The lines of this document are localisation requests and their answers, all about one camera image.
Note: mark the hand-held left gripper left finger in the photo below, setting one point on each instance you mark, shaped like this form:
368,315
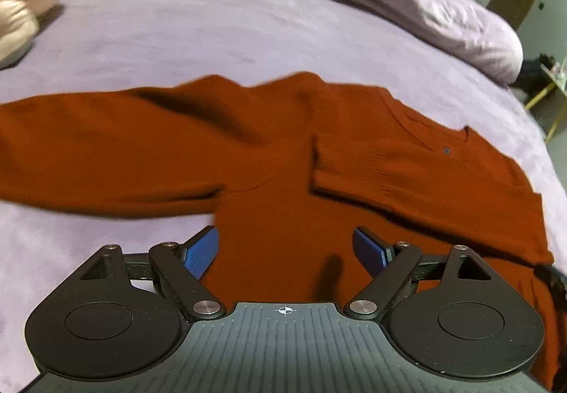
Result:
201,251

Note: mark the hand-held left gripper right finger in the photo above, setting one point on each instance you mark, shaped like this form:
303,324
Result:
370,252

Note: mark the rust red sweater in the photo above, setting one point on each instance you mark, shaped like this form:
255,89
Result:
274,180

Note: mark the bed with purple sheet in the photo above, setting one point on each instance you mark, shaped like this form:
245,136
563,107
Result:
155,21

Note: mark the dark bag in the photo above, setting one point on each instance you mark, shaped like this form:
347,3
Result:
534,74

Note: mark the small table with yellow legs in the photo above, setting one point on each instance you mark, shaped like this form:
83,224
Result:
556,83

